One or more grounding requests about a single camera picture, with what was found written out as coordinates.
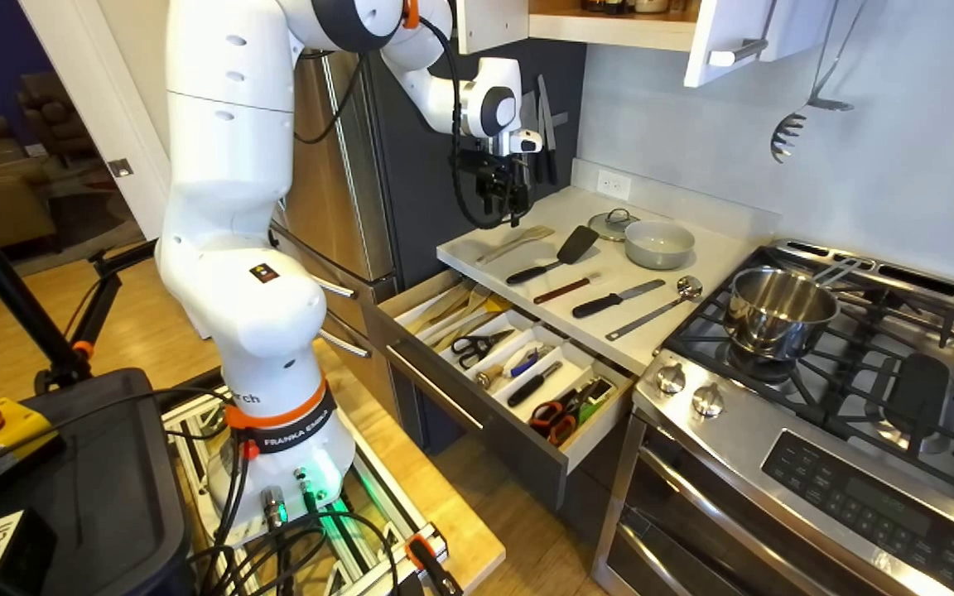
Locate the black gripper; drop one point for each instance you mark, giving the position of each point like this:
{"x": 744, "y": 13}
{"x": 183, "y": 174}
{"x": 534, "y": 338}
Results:
{"x": 504, "y": 180}

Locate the black plastic spatula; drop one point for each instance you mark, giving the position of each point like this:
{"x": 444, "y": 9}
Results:
{"x": 577, "y": 247}

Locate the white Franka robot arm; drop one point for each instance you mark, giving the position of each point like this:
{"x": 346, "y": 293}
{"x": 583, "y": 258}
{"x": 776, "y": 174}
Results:
{"x": 232, "y": 167}

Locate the white plastic drawer organiser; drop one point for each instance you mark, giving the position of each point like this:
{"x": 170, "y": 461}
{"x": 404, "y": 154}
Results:
{"x": 514, "y": 335}

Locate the grey wooden kitchen drawer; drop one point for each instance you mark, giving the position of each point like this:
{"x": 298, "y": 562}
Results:
{"x": 478, "y": 425}

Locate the steel pot lid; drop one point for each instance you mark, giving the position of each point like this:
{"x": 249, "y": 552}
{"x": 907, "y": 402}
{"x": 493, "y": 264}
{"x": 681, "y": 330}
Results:
{"x": 615, "y": 225}

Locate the black kitchen scissors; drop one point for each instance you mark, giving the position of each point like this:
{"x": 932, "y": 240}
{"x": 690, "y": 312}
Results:
{"x": 486, "y": 346}

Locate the blue white can opener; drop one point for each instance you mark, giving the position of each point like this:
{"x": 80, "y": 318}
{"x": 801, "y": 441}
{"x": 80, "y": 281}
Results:
{"x": 527, "y": 362}

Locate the grey ceramic bowl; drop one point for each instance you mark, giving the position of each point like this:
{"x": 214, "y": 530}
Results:
{"x": 659, "y": 251}

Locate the stainless steel fridge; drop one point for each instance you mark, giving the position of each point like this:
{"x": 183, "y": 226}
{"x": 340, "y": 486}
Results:
{"x": 330, "y": 187}

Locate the long steel ladle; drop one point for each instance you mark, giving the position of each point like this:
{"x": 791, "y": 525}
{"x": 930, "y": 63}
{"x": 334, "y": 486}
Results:
{"x": 690, "y": 287}

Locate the green plastic tool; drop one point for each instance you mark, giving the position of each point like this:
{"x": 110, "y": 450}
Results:
{"x": 594, "y": 397}

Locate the silver stove knob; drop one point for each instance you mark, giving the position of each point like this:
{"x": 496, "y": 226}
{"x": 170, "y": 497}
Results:
{"x": 669, "y": 379}
{"x": 706, "y": 402}

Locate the stainless steel pot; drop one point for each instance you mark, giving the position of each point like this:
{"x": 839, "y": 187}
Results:
{"x": 776, "y": 308}

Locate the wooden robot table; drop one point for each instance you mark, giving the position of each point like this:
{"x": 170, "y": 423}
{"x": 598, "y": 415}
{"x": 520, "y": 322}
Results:
{"x": 433, "y": 497}

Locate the stainless gas stove range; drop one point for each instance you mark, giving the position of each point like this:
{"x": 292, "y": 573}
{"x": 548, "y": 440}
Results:
{"x": 829, "y": 474}

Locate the white door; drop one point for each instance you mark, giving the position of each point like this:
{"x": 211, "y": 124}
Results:
{"x": 100, "y": 88}

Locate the black oval burner cap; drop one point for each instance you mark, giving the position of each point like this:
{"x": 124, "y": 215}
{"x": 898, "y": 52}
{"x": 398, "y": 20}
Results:
{"x": 917, "y": 397}

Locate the black plastic bin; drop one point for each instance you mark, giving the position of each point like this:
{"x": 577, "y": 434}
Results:
{"x": 100, "y": 486}

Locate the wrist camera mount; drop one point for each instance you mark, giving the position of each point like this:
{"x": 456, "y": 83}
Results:
{"x": 527, "y": 142}

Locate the white wall outlet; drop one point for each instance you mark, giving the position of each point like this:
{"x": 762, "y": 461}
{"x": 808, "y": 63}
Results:
{"x": 615, "y": 183}

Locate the white wall cabinet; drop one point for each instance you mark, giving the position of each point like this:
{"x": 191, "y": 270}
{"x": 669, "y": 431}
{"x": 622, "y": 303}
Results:
{"x": 744, "y": 36}

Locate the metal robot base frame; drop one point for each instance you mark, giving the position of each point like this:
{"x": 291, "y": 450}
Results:
{"x": 363, "y": 530}

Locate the black camera tripod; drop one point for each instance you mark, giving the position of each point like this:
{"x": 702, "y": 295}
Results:
{"x": 16, "y": 293}

